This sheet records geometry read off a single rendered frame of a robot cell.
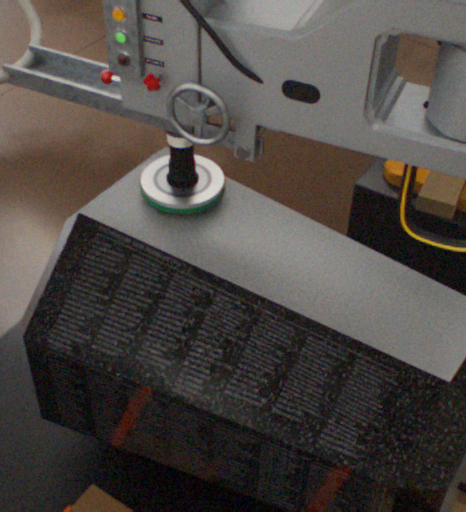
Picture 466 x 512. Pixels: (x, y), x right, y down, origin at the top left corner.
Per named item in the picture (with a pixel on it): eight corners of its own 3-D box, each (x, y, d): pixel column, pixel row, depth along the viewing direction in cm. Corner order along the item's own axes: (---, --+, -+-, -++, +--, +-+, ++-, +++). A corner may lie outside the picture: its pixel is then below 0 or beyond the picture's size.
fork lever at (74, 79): (286, 122, 197) (288, 105, 193) (255, 166, 184) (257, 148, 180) (40, 54, 215) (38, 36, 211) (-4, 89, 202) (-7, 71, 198)
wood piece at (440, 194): (433, 169, 238) (436, 155, 234) (468, 179, 235) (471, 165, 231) (414, 209, 225) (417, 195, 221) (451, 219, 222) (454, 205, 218)
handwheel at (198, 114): (245, 132, 182) (247, 72, 172) (227, 156, 175) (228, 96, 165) (184, 116, 186) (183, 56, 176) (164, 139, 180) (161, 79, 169)
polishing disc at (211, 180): (123, 183, 209) (123, 179, 208) (181, 147, 221) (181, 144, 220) (183, 220, 199) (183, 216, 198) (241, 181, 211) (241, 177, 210)
